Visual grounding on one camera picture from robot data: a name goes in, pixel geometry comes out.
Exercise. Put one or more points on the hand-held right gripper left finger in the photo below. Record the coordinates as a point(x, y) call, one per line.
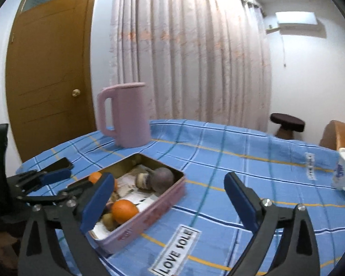
point(96, 204)

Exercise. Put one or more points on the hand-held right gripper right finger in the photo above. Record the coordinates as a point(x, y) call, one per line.
point(241, 198)

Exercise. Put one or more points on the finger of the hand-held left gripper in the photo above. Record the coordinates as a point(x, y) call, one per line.
point(72, 191)
point(57, 175)

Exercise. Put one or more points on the yellow-green round fruit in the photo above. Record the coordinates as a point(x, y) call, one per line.
point(109, 221)

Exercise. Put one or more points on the orange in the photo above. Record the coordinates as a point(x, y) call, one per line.
point(125, 210)
point(95, 177)

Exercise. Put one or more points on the small brown taro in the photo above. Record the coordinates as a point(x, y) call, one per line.
point(142, 181)

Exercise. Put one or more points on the pink tin box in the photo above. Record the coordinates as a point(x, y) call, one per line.
point(149, 218)

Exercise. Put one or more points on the purple passion fruit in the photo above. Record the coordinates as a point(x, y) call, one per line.
point(162, 179)

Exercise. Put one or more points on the white paper leaflet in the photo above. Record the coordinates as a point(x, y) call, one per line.
point(99, 232)

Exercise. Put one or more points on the printed brochure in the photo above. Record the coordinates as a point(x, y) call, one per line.
point(125, 188)

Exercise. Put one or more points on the blue plaid tablecloth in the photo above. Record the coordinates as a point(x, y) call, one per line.
point(218, 155)

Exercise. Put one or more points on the brass door knob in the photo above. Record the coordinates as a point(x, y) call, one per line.
point(76, 93)

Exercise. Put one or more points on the dark round stool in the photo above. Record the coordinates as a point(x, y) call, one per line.
point(287, 123)

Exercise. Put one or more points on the pink electric kettle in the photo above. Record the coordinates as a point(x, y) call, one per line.
point(129, 115)

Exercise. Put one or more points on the brown wooden door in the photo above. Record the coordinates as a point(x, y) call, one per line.
point(46, 77)

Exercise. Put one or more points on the white mug with blue print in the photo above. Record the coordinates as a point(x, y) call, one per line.
point(343, 172)

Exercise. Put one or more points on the brown leather chair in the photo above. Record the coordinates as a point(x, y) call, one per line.
point(336, 135)

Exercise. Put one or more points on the pale floral curtain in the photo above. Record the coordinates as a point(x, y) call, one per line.
point(189, 63)

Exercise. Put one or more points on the white air conditioner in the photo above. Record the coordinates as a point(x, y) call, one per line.
point(296, 18)

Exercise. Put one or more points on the white wall conduit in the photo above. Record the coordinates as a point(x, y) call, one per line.
point(271, 29)

